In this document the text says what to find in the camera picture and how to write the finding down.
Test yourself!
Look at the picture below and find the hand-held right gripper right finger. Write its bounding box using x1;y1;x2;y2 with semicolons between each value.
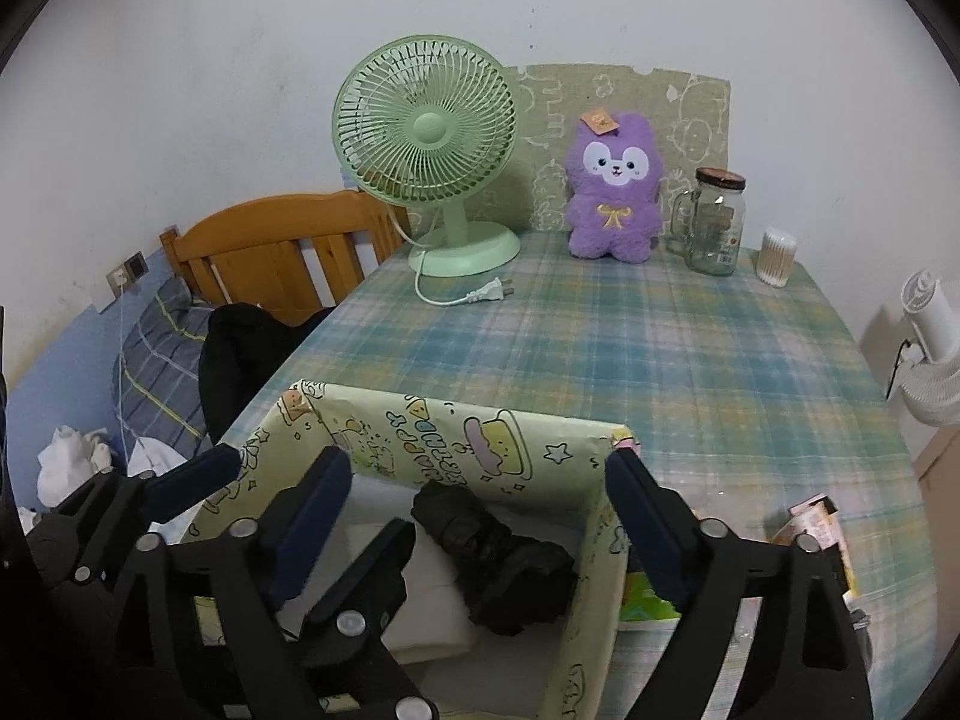
604;448;875;720

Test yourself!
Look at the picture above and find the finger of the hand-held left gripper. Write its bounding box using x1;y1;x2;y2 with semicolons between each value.
30;444;242;587
279;517;441;720

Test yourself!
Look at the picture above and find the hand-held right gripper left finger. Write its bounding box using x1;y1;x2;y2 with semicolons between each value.
97;446;353;720

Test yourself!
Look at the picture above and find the pink cartoon print packet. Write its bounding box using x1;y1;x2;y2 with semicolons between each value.
772;493;871;631

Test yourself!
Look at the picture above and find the cartoon print storage box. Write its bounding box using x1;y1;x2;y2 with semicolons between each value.
161;381;642;720

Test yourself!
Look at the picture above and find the white crumpled cloth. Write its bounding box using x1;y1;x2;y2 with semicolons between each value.
36;424;113;511
127;435;188;477

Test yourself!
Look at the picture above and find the green tissue pack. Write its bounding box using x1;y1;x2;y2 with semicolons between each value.
619;570;680;625

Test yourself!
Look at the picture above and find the white folded cloth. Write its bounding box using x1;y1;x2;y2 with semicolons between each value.
330;517;481;665

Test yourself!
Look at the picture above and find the striped grey pillow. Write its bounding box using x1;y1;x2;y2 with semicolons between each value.
112;277;218;458

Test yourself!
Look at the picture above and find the black garment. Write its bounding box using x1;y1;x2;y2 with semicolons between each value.
199;302;337;445

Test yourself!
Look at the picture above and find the black rolled cloth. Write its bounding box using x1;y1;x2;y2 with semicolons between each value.
411;484;580;637

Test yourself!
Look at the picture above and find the plaid tablecloth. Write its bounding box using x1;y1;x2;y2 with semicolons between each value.
214;229;938;720

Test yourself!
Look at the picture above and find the wooden bed headboard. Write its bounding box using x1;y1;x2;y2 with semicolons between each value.
160;190;412;327

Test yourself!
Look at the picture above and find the cotton swab container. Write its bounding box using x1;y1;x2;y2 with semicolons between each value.
756;229;800;288

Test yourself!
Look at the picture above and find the glass jar mug with lid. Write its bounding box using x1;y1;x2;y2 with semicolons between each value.
667;167;747;277

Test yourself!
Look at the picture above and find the purple plush toy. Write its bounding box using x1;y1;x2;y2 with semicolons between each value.
564;111;667;265

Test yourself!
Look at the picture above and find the white standing fan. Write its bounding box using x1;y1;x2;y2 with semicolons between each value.
896;266;960;428

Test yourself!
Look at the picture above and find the green desk fan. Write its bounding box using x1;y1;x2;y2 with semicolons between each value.
332;32;522;277

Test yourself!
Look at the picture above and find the wall socket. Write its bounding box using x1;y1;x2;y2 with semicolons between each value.
107;250;147;293

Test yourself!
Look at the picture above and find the green fan power cord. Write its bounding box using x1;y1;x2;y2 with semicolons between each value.
411;247;517;308

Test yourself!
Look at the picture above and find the black fan cable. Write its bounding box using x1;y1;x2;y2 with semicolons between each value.
885;337;920;400

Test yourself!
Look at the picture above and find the beige patterned wall panel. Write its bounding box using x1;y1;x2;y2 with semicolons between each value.
502;64;732;235

